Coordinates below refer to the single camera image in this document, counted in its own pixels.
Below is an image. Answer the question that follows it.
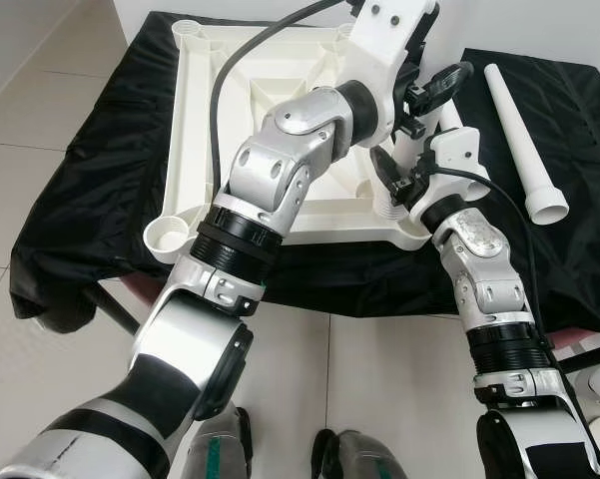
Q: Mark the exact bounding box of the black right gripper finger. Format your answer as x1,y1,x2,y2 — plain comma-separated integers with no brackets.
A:
369,145,408,198

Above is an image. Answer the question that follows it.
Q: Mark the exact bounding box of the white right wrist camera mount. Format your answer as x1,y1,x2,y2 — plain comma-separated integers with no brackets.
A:
409,128,492,211

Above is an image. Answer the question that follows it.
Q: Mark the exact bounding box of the black table cloth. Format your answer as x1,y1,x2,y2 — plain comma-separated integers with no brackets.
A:
8,10,600,335

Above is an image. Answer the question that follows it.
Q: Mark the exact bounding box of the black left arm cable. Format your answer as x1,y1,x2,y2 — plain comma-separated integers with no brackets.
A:
208,0,348,189

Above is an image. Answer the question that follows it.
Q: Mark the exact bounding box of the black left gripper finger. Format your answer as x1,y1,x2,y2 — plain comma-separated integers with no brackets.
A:
424,62,475,106

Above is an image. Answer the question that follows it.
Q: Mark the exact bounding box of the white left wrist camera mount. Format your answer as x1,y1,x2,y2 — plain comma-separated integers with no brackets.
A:
337,0,440,146

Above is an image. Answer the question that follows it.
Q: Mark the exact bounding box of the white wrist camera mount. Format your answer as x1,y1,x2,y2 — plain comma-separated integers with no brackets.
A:
409,128,492,211
337,0,440,146

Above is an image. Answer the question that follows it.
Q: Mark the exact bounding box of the grey robot right leg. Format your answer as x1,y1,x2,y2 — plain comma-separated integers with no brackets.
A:
312,429,410,479

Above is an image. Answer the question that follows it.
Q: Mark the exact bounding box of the grey robot left leg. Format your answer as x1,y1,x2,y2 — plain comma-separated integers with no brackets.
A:
185,404,256,479

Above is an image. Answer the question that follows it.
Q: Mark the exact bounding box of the grey robot leg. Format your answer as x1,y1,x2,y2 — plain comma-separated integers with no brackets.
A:
312,429,410,479
185,404,256,479

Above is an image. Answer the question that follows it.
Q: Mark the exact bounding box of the white plastic children table top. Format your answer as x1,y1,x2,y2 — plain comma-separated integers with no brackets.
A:
143,18,435,265

